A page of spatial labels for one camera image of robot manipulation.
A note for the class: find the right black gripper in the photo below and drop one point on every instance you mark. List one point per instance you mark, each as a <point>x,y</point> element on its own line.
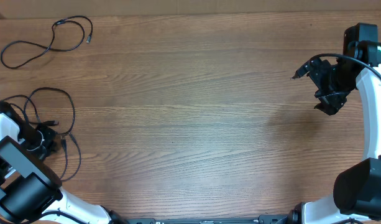
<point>333,101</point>

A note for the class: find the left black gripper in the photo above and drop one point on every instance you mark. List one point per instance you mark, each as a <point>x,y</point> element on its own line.
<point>48,134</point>

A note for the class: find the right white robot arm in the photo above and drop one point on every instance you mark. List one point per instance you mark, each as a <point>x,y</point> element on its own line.
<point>356,196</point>

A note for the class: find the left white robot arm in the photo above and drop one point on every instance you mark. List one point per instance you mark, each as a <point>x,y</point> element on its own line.
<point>29,190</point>

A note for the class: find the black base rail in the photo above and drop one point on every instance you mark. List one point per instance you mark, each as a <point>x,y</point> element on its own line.
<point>261,219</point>

